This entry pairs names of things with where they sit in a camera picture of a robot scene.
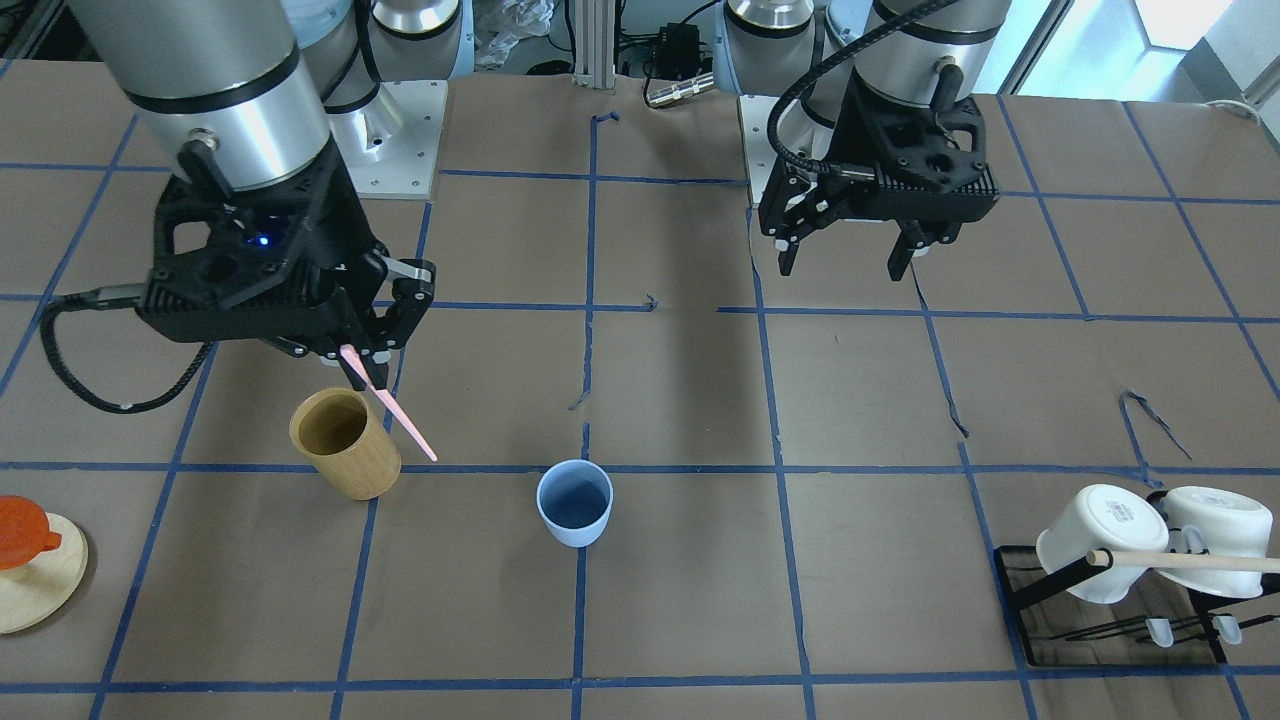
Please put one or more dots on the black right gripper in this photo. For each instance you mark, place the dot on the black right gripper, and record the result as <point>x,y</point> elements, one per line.
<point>347,231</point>

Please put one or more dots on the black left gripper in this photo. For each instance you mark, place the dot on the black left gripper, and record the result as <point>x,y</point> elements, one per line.
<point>852,134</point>

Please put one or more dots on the pink chopstick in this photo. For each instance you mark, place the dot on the pink chopstick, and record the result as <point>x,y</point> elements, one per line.
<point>392,405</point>

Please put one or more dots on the light blue plastic cup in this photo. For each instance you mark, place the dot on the light blue plastic cup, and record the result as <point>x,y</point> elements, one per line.
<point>575,499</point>

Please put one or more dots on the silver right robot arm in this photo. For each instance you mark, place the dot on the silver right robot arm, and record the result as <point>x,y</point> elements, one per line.
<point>261,108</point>

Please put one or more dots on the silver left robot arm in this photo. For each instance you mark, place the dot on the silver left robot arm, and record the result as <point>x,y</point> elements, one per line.
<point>805,55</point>

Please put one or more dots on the white cup on rack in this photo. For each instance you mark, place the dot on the white cup on rack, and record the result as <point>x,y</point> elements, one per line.
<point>1223,523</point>
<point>1101,517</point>

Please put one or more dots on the bamboo cylinder holder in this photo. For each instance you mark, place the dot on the bamboo cylinder holder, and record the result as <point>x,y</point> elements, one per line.
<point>338,433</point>

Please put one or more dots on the orange mug on stand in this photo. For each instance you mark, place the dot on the orange mug on stand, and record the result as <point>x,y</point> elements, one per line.
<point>25,532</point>

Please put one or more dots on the wooden dowel on rack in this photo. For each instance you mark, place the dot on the wooden dowel on rack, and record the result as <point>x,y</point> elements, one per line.
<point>1203,561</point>

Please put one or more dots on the wooden mug tree stand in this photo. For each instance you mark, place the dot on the wooden mug tree stand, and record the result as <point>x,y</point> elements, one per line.
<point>32,592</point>

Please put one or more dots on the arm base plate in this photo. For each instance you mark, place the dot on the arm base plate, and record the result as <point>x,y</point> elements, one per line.
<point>391,144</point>
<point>758,152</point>

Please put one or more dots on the aluminium frame post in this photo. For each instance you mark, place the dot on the aluminium frame post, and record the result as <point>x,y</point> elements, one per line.
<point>594,48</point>

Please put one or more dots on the black wire cup rack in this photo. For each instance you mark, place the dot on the black wire cup rack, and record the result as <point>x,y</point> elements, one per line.
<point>1082,616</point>

